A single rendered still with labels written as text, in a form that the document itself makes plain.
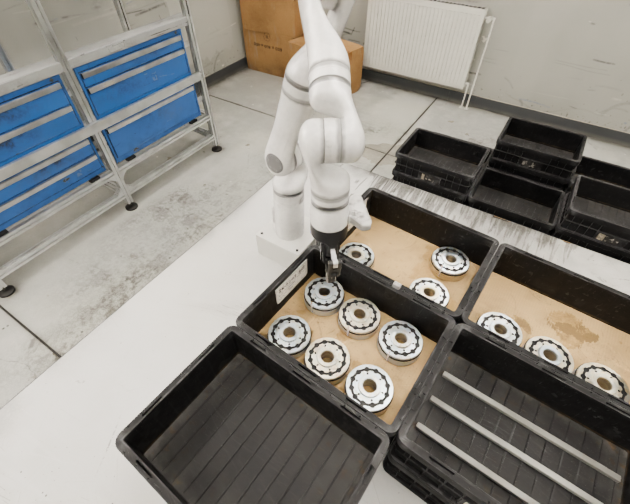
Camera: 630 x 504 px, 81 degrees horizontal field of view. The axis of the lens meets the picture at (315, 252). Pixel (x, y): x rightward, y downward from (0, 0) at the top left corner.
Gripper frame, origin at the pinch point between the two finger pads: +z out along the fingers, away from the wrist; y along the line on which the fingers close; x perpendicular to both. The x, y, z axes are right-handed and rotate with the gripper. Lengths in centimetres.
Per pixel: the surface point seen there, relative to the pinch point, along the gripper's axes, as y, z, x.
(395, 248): -17.4, 17.5, 24.4
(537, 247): -20, 31, 79
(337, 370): 17.7, 14.6, -1.3
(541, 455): 41, 18, 35
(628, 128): -168, 88, 278
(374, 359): 15.4, 17.5, 8.2
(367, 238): -22.9, 17.4, 17.3
